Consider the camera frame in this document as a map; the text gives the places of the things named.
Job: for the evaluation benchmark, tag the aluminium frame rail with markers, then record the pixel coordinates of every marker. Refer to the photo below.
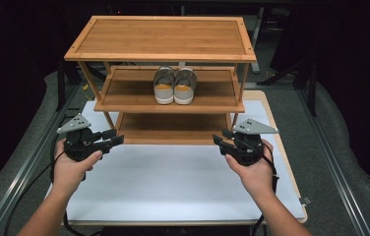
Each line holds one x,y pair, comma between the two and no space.
334,164
25,170

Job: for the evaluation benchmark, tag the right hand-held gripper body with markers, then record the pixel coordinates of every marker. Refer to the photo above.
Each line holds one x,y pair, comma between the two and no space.
248,144

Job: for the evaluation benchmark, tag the wooden three-tier shoe rack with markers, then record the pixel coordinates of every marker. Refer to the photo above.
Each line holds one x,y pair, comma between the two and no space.
160,37

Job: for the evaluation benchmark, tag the person's right hand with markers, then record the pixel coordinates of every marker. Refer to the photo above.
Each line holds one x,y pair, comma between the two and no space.
258,177

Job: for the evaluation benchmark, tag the person's left hand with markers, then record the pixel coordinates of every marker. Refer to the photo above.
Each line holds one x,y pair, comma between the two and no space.
68,173

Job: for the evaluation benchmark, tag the white grey sneaker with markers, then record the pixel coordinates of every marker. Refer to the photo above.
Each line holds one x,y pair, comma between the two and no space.
164,88
184,88

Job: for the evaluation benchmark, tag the small yellow tag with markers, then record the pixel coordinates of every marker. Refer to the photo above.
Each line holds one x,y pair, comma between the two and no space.
85,87

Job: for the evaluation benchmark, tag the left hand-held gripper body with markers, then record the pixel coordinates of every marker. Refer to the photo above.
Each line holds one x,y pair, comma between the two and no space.
78,141

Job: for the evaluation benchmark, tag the white table mat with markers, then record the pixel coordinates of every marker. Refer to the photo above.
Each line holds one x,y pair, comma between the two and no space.
166,183

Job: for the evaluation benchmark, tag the white table leg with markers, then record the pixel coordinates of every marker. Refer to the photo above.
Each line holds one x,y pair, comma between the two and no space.
257,39

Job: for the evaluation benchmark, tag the small grey clip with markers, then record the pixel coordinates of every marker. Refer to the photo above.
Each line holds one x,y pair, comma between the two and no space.
305,200

